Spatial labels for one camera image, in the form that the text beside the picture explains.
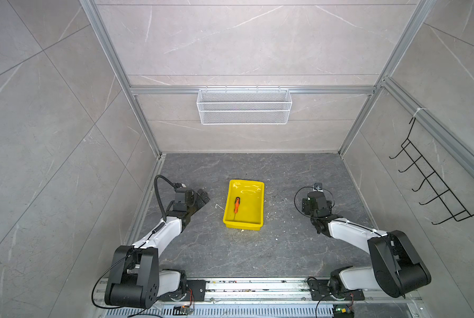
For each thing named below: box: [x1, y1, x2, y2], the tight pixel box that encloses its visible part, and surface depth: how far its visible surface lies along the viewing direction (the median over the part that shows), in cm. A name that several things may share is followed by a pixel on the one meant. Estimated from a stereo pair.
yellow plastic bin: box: [223, 179, 265, 231], surface depth 95 cm
